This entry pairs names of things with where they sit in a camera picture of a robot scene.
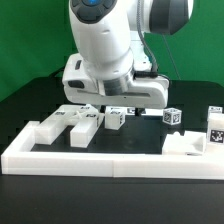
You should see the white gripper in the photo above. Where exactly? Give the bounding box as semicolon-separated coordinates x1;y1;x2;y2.
62;54;169;109

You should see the white chair seat part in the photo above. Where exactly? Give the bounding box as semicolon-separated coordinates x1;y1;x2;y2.
162;131;206;156

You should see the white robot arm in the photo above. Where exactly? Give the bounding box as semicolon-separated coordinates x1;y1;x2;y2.
63;0;194;109

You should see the white H-shaped chair back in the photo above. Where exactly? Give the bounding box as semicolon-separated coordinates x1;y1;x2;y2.
35;104;104;148

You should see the white tag base sheet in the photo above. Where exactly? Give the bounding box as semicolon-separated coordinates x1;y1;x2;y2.
100;106;163;116

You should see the white U-shaped fence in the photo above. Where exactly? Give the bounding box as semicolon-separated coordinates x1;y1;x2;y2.
1;121;224;180

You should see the white tagged cube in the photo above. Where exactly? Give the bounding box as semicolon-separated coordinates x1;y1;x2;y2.
162;108;182;125
207;106;223;121

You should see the white tagged cube far right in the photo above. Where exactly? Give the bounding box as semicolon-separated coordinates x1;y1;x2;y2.
207;106;223;121

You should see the black cable bundle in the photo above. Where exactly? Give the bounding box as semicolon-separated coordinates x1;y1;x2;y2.
49;68;66;78

